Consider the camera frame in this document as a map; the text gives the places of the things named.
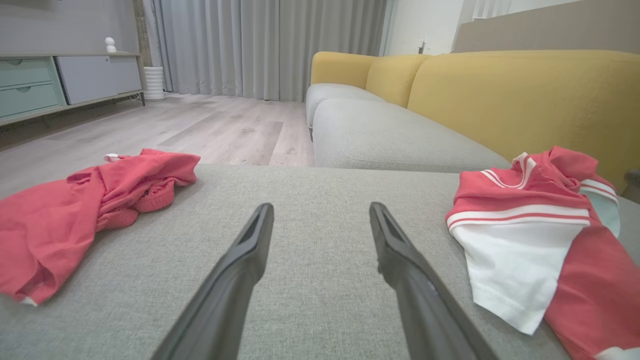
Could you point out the short grey sofa seat cushion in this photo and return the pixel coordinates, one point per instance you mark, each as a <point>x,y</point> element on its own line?
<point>335,95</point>

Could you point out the long grey sofa seat cushion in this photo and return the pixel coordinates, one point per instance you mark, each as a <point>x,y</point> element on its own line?
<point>390,135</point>

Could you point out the grey pleated curtain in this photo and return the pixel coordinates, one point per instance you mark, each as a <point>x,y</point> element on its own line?
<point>260,45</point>

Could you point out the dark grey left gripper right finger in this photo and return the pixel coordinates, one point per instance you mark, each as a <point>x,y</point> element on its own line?
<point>425,310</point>

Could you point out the large yellow sofa back cushion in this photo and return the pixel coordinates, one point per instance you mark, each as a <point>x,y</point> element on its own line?
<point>525,100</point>

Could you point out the small yellow sofa back cushion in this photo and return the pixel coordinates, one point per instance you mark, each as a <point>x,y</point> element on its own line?
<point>395,77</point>

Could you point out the small white figurine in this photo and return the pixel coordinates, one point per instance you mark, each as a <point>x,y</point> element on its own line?
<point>110,45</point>

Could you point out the grey sofa chaise cushion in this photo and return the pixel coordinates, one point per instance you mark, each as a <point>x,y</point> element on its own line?
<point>320,210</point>

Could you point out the red shorts with white stripes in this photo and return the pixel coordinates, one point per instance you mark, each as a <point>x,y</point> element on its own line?
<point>60,220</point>

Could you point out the white ribbed plant pot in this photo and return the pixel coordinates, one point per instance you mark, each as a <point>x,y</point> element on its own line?
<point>154,82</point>

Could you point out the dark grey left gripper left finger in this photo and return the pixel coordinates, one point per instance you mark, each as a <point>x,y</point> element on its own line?
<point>227,295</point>

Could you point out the red basketball jersey number 23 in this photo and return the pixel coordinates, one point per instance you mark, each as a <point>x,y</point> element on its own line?
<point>520,250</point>

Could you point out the low TV cabinet with drawers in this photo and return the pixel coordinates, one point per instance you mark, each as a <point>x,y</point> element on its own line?
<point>60,82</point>

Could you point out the yellow sofa armrest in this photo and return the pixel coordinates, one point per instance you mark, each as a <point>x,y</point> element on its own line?
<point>340,67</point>

